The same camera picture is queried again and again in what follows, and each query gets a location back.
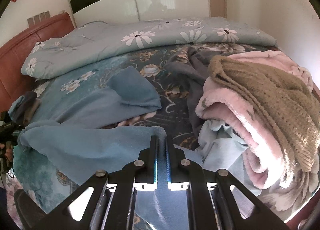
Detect blue fleece pants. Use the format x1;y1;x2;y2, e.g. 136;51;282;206
14;66;174;185

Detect person's left hand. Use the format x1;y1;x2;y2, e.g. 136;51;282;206
0;141;14;163

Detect brown wooden headboard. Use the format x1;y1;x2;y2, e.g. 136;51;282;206
0;12;74;111

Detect light blue shirt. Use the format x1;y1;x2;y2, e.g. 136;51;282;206
197;119;261;197

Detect dark teal floral blanket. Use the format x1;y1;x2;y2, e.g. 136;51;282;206
4;44;320;230

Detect pink fleece garment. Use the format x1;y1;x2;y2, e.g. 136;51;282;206
195;50;318;189

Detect light blue floral quilt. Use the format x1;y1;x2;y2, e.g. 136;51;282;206
21;17;277;80

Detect olive knitted sweater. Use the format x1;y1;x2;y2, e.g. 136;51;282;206
208;55;319;173

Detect dark grey garment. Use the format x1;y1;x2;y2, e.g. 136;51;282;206
165;47;214;136

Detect wall light switches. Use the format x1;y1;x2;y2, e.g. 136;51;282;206
27;11;50;27

